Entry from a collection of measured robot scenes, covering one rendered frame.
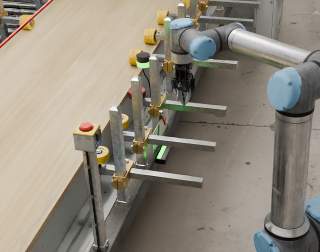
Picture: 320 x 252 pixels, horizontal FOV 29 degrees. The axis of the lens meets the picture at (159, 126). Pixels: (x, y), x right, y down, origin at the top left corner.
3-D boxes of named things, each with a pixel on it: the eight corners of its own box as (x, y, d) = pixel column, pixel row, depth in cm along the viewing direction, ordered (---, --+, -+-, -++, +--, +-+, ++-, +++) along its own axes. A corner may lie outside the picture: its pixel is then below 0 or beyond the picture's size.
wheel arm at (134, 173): (203, 185, 242) (203, 176, 240) (201, 190, 239) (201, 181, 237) (97, 170, 253) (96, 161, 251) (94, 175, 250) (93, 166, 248)
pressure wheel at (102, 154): (104, 165, 256) (102, 142, 249) (114, 175, 250) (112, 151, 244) (87, 172, 252) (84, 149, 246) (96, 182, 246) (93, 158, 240)
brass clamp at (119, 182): (136, 171, 252) (135, 160, 249) (125, 191, 241) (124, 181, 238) (121, 169, 253) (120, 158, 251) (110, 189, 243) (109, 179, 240)
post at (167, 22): (176, 106, 312) (173, 16, 286) (174, 109, 309) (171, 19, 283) (169, 105, 313) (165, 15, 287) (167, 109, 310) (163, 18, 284)
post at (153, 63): (163, 146, 296) (158, 54, 270) (161, 150, 293) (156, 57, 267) (155, 145, 297) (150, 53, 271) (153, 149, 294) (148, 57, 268)
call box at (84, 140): (102, 142, 208) (100, 123, 203) (95, 154, 202) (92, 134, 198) (82, 140, 209) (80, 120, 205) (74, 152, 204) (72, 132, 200)
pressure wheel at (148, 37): (155, 25, 323) (152, 38, 320) (158, 34, 330) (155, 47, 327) (144, 24, 325) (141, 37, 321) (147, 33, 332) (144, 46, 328)
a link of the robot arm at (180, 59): (173, 44, 249) (197, 45, 247) (174, 55, 252) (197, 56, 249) (168, 53, 242) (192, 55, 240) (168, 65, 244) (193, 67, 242)
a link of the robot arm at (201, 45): (222, 34, 227) (204, 23, 237) (194, 42, 223) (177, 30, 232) (222, 58, 232) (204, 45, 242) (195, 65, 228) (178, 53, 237)
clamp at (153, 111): (167, 103, 291) (167, 94, 288) (159, 118, 280) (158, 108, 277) (155, 102, 292) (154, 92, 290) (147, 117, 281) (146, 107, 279)
